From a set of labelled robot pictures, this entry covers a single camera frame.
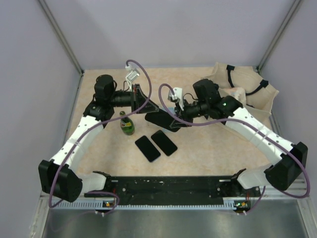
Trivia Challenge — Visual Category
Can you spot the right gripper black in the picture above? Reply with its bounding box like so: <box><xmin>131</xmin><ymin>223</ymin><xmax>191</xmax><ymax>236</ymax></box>
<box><xmin>170</xmin><ymin>99</ymin><xmax>209</xmax><ymax>128</ymax></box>

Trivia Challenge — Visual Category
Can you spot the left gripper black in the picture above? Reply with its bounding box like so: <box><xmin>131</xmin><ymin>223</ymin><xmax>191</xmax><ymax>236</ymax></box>
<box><xmin>108</xmin><ymin>84</ymin><xmax>159</xmax><ymax>114</ymax></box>

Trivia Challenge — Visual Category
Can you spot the bare black phone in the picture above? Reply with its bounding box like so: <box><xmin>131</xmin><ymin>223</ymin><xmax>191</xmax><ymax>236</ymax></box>
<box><xmin>135</xmin><ymin>135</ymin><xmax>161</xmax><ymax>163</ymax></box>
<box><xmin>151</xmin><ymin>130</ymin><xmax>178</xmax><ymax>156</ymax></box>

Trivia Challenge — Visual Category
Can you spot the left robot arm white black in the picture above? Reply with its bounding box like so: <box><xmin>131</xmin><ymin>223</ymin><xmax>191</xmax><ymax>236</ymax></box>
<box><xmin>38</xmin><ymin>74</ymin><xmax>159</xmax><ymax>202</ymax></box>

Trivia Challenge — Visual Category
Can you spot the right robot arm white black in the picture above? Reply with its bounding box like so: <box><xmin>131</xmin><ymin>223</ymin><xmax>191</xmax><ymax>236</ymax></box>
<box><xmin>168</xmin><ymin>79</ymin><xmax>308</xmax><ymax>196</ymax></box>

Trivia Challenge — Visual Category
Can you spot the green glass bottle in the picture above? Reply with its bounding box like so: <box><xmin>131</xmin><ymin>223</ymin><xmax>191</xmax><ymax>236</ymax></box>
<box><xmin>120</xmin><ymin>117</ymin><xmax>135</xmax><ymax>135</ymax></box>

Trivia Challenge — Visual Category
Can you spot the pink white item in bag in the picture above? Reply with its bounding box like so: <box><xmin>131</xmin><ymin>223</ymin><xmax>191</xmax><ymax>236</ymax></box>
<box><xmin>227</xmin><ymin>87</ymin><xmax>247</xmax><ymax>105</ymax></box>

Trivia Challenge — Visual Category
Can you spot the beige canvas tote bag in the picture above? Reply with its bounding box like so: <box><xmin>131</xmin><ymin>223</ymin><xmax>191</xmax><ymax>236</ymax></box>
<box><xmin>206</xmin><ymin>62</ymin><xmax>279</xmax><ymax>123</ymax></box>

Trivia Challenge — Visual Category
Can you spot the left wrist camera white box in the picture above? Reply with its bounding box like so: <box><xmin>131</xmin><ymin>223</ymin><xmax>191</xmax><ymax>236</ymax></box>
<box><xmin>125</xmin><ymin>65</ymin><xmax>140</xmax><ymax>83</ymax></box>

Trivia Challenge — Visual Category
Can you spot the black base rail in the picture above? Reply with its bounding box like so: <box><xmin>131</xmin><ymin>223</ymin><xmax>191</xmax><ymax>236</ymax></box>
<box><xmin>84</xmin><ymin>175</ymin><xmax>264</xmax><ymax>206</ymax></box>

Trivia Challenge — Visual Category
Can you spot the white slotted cable duct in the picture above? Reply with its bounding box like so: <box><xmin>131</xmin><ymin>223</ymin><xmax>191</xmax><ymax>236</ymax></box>
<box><xmin>55</xmin><ymin>198</ymin><xmax>251</xmax><ymax>213</ymax></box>

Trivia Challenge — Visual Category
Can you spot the left aluminium frame post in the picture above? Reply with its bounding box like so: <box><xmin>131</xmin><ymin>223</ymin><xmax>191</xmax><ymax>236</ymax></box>
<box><xmin>37</xmin><ymin>0</ymin><xmax>84</xmax><ymax>75</ymax></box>

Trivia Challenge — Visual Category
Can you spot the aluminium frame post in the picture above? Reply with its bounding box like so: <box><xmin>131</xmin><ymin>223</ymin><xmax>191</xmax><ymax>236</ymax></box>
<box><xmin>37</xmin><ymin>0</ymin><xmax>84</xmax><ymax>75</ymax></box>
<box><xmin>256</xmin><ymin>0</ymin><xmax>304</xmax><ymax>74</ymax></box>

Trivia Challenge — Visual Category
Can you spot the right aluminium frame post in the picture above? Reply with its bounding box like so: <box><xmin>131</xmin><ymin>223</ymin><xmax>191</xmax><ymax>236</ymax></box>
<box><xmin>256</xmin><ymin>0</ymin><xmax>304</xmax><ymax>74</ymax></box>

